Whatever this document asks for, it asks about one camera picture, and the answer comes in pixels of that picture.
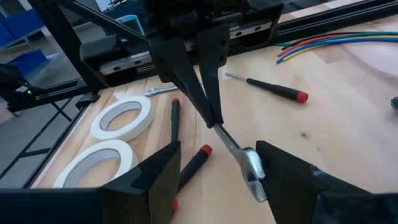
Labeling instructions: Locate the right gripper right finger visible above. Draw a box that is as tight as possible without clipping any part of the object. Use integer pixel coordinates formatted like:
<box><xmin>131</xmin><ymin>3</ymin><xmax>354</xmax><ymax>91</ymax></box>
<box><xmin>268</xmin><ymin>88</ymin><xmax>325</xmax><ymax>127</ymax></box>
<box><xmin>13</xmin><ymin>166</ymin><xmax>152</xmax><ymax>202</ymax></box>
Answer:
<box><xmin>255</xmin><ymin>140</ymin><xmax>373</xmax><ymax>224</ymax></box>

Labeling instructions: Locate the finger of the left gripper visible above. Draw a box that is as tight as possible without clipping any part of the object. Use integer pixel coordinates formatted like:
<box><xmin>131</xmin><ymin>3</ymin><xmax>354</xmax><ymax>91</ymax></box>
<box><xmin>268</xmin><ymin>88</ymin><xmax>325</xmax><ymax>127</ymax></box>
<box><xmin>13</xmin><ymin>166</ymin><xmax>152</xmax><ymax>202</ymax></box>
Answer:
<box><xmin>198</xmin><ymin>24</ymin><xmax>231</xmax><ymax>126</ymax></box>
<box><xmin>148</xmin><ymin>34</ymin><xmax>218</xmax><ymax>129</ymax></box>

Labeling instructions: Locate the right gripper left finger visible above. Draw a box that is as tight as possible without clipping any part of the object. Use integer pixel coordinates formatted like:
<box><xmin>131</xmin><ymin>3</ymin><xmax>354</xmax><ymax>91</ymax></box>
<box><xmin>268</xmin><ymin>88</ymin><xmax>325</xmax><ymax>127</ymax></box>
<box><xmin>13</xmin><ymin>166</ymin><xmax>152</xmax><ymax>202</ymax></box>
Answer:
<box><xmin>100</xmin><ymin>141</ymin><xmax>182</xmax><ymax>224</ymax></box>

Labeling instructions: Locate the silver combination wrench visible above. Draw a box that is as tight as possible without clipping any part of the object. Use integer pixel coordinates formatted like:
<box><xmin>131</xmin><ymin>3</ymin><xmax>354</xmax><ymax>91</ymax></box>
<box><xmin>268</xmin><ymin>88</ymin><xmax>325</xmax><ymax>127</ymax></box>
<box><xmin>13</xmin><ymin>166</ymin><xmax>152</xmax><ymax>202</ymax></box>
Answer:
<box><xmin>144</xmin><ymin>85</ymin><xmax>180</xmax><ymax>98</ymax></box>
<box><xmin>212</xmin><ymin>123</ymin><xmax>269</xmax><ymax>203</ymax></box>

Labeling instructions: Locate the white masking tape roll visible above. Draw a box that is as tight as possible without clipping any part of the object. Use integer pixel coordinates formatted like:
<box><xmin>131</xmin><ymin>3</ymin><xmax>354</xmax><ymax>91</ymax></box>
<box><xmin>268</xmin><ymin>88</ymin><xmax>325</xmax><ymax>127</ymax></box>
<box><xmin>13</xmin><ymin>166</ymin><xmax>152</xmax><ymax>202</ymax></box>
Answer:
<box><xmin>52</xmin><ymin>139</ymin><xmax>139</xmax><ymax>189</ymax></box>
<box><xmin>90</xmin><ymin>95</ymin><xmax>155</xmax><ymax>143</ymax></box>

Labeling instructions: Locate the teal box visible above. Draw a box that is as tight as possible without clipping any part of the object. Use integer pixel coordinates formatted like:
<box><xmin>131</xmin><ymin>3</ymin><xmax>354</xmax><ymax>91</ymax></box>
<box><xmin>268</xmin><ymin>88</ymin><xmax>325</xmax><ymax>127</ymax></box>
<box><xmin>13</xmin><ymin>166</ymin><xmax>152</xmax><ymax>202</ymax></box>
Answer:
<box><xmin>114</xmin><ymin>14</ymin><xmax>146</xmax><ymax>35</ymax></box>

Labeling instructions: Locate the blue storage bin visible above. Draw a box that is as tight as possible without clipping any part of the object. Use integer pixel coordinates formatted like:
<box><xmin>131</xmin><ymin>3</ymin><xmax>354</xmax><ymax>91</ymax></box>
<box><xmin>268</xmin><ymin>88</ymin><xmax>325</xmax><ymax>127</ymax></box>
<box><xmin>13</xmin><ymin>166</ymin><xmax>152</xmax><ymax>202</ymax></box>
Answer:
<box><xmin>6</xmin><ymin>49</ymin><xmax>48</xmax><ymax>77</ymax></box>
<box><xmin>0</xmin><ymin>8</ymin><xmax>45</xmax><ymax>48</ymax></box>

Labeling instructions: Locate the black device green light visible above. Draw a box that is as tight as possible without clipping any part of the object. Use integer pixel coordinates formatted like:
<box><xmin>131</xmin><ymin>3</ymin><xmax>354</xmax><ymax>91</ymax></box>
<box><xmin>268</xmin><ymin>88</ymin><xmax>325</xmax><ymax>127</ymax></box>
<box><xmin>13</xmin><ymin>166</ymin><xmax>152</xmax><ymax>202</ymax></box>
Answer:
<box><xmin>0</xmin><ymin>63</ymin><xmax>41</xmax><ymax>113</ymax></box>

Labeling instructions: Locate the black aluminium table frame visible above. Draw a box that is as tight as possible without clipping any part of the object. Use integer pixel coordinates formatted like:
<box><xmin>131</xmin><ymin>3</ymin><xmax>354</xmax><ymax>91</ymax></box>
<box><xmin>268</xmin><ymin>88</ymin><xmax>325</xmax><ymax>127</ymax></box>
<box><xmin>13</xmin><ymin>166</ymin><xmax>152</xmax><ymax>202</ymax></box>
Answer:
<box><xmin>0</xmin><ymin>0</ymin><xmax>398</xmax><ymax>189</ymax></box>

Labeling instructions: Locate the multicoloured cable bundle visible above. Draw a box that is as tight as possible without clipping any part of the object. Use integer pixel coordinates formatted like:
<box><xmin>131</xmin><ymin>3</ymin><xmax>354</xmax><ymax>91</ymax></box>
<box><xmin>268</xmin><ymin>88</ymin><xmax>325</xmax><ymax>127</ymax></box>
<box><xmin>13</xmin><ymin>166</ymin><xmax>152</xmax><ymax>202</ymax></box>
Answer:
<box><xmin>275</xmin><ymin>30</ymin><xmax>398</xmax><ymax>111</ymax></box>

